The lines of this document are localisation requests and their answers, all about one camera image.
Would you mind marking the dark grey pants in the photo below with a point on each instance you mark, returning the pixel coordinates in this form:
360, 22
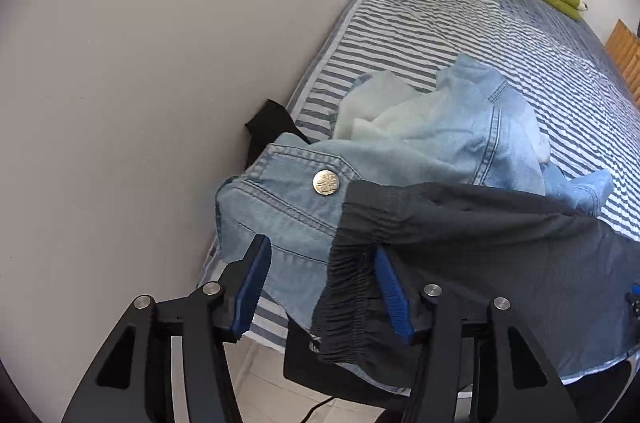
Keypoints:
500, 253

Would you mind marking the blue white striped bed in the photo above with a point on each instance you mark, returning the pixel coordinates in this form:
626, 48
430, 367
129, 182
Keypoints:
450, 13

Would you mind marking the wooden slatted headboard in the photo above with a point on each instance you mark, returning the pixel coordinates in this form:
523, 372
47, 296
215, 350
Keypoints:
627, 58

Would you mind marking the pale blue denim garment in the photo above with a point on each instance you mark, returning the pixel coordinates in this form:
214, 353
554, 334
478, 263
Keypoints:
475, 93

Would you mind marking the smooth light blue cloth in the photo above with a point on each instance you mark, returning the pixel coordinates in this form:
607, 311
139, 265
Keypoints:
585, 190

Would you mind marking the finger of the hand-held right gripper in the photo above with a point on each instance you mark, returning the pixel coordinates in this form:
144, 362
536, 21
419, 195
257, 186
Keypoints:
635, 292

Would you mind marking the black cloth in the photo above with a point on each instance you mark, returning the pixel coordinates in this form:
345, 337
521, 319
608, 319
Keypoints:
270, 123

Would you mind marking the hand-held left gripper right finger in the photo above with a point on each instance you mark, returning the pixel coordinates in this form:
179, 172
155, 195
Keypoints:
395, 298

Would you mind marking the light blue denim jeans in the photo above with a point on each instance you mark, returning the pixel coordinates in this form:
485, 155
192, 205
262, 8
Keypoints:
280, 203

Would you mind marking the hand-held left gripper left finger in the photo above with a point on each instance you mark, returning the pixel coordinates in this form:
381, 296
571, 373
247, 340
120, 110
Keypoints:
250, 288

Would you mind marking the cream white cloth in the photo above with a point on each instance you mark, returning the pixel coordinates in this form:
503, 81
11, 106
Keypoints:
380, 103

